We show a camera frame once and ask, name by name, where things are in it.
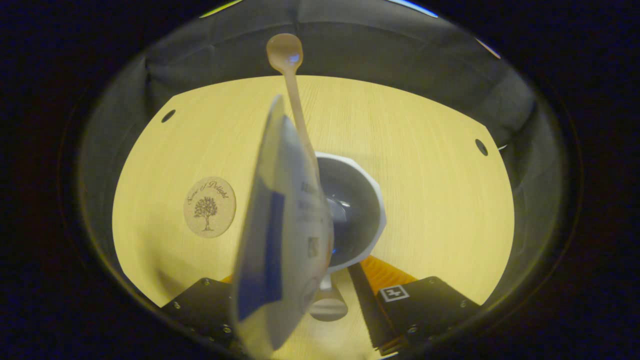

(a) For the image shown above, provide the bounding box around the white cup with wooden handle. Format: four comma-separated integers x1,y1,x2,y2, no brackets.
310,151,387,322

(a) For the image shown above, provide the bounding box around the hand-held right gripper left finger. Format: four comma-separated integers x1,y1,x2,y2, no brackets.
161,274,236,349

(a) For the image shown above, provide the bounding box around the wooden toothbrush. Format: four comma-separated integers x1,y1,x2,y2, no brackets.
266,33,321,181

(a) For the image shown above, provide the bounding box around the white toothpaste tube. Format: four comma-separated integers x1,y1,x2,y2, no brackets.
231,95,335,360

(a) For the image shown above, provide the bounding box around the round cork coaster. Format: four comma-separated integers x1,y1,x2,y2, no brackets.
183,176,237,239

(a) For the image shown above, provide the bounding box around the light wooden desktop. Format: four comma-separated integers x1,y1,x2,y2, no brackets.
112,75,516,360

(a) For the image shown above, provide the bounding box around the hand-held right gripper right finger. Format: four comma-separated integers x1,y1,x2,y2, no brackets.
347,255,482,357

